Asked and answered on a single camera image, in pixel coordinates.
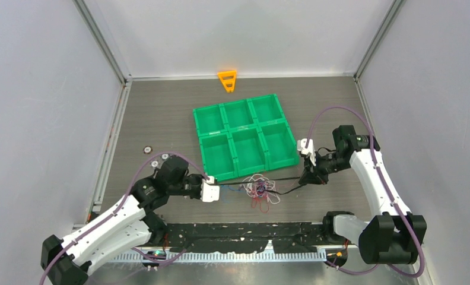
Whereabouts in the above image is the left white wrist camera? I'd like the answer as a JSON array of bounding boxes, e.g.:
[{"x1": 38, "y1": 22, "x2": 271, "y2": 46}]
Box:
[{"x1": 201, "y1": 176, "x2": 220, "y2": 202}]

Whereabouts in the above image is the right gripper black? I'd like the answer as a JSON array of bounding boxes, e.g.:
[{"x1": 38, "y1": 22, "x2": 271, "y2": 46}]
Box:
[{"x1": 301, "y1": 149, "x2": 353, "y2": 185}]

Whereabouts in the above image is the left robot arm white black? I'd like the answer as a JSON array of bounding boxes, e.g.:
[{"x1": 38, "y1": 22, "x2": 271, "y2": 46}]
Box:
[{"x1": 39, "y1": 153, "x2": 219, "y2": 284}]

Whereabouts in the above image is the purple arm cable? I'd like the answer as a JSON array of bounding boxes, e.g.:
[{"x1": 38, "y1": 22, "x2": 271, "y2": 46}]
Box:
[
  {"x1": 304, "y1": 105, "x2": 426, "y2": 279},
  {"x1": 38, "y1": 151, "x2": 212, "y2": 285}
]

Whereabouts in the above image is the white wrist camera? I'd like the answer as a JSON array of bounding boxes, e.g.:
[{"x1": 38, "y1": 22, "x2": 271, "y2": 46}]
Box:
[
  {"x1": 297, "y1": 138, "x2": 316, "y2": 166},
  {"x1": 201, "y1": 176, "x2": 220, "y2": 202}
]

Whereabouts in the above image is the green plastic bin tray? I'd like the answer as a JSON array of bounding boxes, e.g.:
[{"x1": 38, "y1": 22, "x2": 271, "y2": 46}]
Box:
[{"x1": 192, "y1": 94, "x2": 300, "y2": 181}]

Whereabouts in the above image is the orange triangular plastic piece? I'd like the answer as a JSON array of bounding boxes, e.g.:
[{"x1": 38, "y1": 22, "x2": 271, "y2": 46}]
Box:
[{"x1": 217, "y1": 70, "x2": 237, "y2": 93}]

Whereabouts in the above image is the perforated metal rail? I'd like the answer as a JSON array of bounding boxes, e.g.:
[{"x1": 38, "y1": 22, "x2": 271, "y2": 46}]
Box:
[{"x1": 106, "y1": 248, "x2": 327, "y2": 263}]

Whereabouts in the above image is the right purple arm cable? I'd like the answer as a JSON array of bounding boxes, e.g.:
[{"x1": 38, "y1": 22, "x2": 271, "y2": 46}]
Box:
[{"x1": 304, "y1": 105, "x2": 426, "y2": 279}]

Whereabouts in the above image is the black cable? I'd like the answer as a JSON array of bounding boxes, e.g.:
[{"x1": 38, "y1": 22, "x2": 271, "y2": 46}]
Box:
[{"x1": 215, "y1": 176, "x2": 310, "y2": 197}]

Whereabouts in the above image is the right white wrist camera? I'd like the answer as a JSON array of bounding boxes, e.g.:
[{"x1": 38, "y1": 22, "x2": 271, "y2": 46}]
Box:
[{"x1": 297, "y1": 138, "x2": 316, "y2": 166}]

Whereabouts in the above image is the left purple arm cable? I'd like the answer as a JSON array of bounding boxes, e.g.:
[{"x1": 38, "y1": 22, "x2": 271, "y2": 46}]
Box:
[{"x1": 38, "y1": 151, "x2": 212, "y2": 285}]

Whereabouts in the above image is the coloured cable bundle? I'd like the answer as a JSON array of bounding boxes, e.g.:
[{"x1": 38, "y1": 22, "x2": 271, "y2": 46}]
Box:
[{"x1": 219, "y1": 173, "x2": 283, "y2": 214}]

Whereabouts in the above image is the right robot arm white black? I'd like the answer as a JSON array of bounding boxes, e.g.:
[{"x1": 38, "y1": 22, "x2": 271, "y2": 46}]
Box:
[{"x1": 297, "y1": 125, "x2": 427, "y2": 265}]

